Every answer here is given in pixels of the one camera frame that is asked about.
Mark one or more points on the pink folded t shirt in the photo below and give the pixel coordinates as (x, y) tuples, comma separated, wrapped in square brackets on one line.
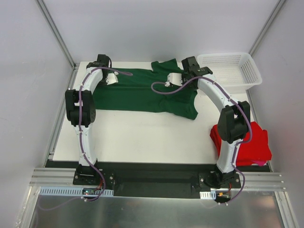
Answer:
[(259, 163)]

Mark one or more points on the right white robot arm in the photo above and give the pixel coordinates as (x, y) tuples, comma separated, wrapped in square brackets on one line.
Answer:
[(233, 123)]

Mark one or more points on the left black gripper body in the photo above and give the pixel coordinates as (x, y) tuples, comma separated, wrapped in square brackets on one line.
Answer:
[(103, 82)]

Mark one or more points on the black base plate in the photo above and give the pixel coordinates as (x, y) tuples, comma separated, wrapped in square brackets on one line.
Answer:
[(93, 177)]

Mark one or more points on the white cable duct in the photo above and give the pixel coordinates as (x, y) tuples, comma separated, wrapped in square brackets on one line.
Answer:
[(74, 191), (208, 195)]

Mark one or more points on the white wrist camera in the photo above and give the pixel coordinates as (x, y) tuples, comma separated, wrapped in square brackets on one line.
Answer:
[(174, 79), (111, 79)]

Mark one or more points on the right white cable duct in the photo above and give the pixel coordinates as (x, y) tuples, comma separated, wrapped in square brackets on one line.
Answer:
[(208, 195)]

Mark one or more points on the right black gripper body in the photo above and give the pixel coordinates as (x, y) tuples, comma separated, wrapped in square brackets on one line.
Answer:
[(188, 79)]

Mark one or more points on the aluminium frame rail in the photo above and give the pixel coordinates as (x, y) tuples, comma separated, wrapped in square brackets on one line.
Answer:
[(259, 181)]

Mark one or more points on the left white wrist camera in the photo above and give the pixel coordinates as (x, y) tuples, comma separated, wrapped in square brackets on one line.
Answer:
[(111, 79)]

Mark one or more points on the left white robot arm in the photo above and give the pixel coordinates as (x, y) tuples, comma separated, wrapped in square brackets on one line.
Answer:
[(81, 111)]

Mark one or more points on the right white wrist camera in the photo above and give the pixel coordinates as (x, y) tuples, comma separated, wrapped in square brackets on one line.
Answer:
[(174, 79)]

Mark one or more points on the left white cable duct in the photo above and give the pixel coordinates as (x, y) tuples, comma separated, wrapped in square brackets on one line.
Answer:
[(74, 191)]

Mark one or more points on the red folded t shirt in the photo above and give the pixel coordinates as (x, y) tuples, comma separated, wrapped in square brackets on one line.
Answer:
[(255, 150)]

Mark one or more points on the green t shirt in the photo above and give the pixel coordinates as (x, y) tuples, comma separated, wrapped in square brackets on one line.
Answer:
[(144, 91)]

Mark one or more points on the white plastic basket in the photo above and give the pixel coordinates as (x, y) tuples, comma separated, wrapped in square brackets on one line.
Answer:
[(236, 72)]

